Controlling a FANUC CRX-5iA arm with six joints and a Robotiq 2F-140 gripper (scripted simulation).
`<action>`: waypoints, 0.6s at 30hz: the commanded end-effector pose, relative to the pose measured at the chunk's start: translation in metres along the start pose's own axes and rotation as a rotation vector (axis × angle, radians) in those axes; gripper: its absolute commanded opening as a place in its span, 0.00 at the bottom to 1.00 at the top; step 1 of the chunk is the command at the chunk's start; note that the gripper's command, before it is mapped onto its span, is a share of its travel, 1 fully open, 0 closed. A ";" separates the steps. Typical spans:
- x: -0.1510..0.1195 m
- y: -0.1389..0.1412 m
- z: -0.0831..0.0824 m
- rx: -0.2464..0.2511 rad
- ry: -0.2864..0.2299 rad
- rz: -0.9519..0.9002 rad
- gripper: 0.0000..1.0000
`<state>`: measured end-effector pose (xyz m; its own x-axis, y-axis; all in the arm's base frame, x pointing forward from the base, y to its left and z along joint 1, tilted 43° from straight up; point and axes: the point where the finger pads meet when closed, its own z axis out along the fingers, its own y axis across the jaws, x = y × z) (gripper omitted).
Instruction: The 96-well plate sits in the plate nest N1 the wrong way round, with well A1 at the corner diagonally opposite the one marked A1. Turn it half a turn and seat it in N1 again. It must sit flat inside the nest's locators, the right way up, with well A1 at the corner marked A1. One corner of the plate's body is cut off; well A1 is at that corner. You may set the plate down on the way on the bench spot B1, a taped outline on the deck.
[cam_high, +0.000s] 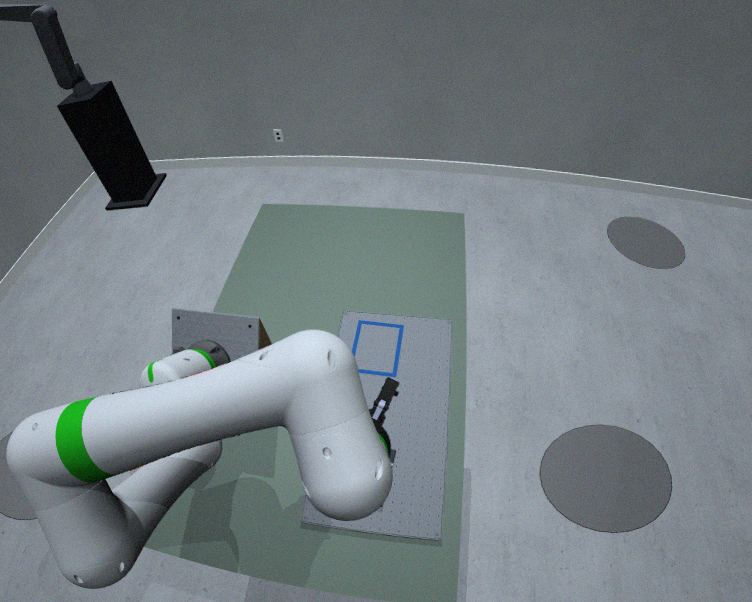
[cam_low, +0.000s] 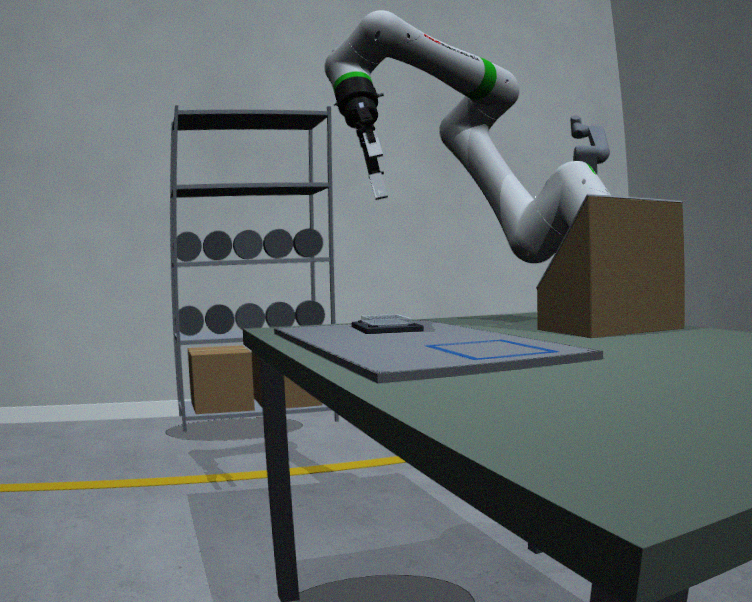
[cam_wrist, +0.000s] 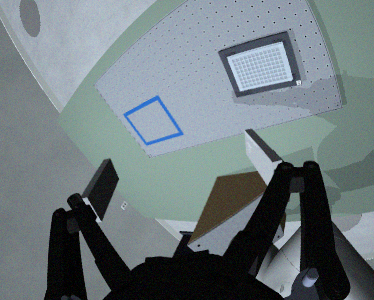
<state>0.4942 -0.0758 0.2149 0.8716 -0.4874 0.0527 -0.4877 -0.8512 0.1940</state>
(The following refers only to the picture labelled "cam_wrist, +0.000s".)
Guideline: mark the blue tape outline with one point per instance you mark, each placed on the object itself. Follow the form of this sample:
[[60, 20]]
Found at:
[[167, 112]]

